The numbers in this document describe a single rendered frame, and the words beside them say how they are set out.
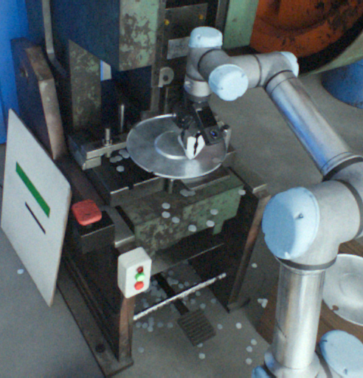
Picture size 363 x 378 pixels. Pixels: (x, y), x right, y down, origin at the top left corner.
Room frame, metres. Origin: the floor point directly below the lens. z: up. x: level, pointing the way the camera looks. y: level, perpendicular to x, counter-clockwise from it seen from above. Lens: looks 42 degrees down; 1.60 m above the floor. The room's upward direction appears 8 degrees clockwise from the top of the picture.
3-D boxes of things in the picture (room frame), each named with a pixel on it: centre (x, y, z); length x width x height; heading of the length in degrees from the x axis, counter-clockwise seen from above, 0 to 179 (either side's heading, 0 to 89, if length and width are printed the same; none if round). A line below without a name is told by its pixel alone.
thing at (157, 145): (1.08, 0.03, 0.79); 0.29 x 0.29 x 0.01
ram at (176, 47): (1.15, 0.08, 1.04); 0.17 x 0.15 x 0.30; 38
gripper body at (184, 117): (1.04, 0.00, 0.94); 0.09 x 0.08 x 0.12; 38
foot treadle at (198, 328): (1.08, 0.02, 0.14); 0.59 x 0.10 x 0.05; 38
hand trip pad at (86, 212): (0.80, 0.22, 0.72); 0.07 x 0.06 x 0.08; 38
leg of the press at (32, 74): (1.13, 0.40, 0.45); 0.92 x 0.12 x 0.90; 38
